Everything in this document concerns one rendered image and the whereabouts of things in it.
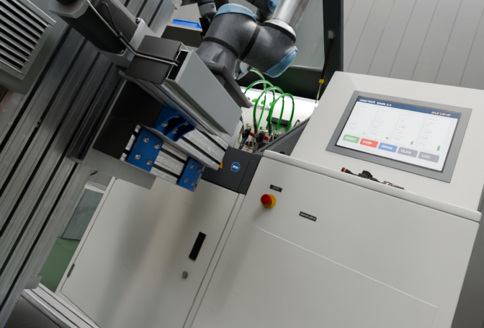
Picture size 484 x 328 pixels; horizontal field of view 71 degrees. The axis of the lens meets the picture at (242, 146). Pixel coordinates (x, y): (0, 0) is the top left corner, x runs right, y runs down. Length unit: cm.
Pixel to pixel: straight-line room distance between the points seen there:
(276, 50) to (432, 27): 306
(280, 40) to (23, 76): 66
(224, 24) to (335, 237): 73
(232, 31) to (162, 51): 39
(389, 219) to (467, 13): 320
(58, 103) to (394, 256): 96
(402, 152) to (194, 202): 84
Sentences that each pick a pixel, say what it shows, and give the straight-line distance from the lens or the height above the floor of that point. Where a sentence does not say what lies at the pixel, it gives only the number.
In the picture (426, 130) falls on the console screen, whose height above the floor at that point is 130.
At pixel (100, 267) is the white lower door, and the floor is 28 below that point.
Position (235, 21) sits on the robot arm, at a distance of 102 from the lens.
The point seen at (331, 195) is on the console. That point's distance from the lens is 116.
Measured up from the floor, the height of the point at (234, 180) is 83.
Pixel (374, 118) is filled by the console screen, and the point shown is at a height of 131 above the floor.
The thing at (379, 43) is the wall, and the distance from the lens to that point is 387.
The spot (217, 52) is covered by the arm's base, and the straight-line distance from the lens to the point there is 97.
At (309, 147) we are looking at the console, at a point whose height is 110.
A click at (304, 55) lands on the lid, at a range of 188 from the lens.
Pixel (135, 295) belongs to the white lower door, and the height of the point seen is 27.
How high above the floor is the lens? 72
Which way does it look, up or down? 10 degrees up
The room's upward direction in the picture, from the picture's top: 23 degrees clockwise
